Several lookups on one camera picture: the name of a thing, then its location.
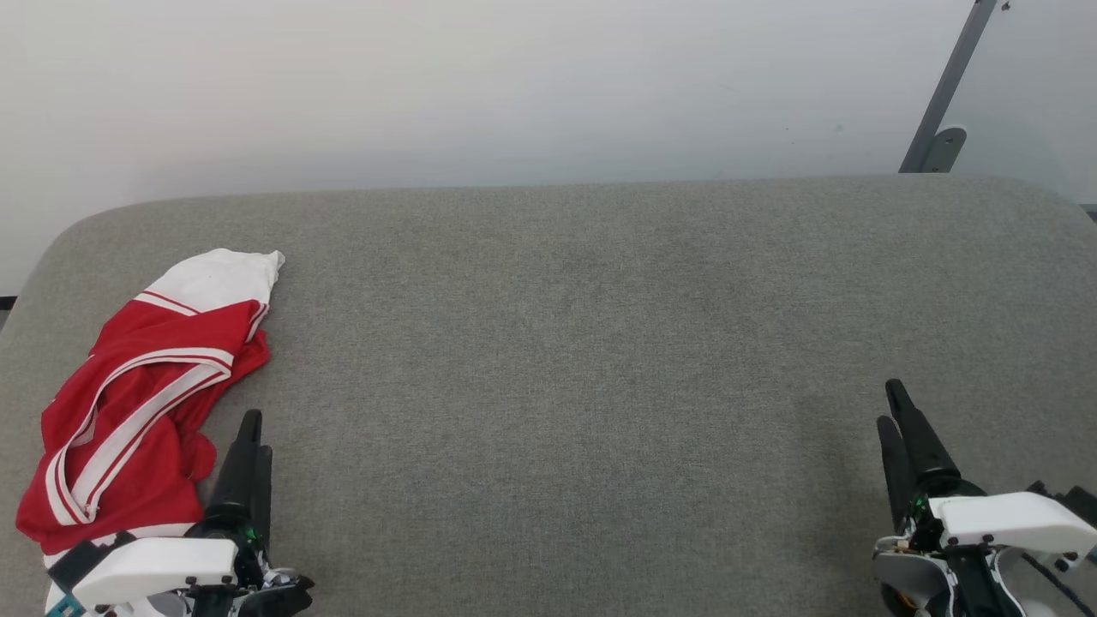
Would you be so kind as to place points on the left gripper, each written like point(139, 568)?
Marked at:
point(257, 591)

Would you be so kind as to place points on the red and white basketball jersey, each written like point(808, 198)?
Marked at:
point(146, 403)

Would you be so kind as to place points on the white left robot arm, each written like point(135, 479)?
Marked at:
point(70, 561)

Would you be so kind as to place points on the grey metal post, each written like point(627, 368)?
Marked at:
point(951, 77)

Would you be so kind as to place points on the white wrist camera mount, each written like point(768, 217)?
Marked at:
point(154, 566)
point(1011, 518)

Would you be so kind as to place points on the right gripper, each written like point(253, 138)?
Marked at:
point(921, 574)

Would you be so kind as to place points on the grey metal post bracket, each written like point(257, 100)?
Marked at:
point(945, 150)

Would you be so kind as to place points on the grey fabric sofa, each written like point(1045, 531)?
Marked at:
point(557, 386)

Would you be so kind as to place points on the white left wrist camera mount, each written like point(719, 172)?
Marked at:
point(154, 566)

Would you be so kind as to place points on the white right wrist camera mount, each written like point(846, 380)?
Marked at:
point(1011, 518)

